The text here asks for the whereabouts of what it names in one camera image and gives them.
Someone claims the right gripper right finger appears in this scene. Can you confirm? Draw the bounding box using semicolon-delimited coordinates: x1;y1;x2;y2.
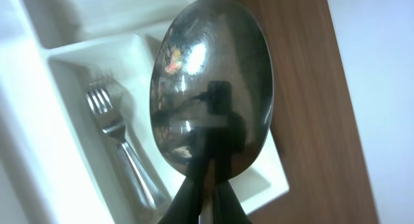
213;181;252;224

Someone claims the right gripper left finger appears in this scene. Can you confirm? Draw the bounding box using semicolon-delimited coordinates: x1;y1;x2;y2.
158;178;204;224

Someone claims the white plastic cutlery tray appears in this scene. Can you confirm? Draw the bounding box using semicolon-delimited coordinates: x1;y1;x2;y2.
1;0;290;223

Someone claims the steel fork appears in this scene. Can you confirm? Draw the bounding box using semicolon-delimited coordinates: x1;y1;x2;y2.
85;83;167;210

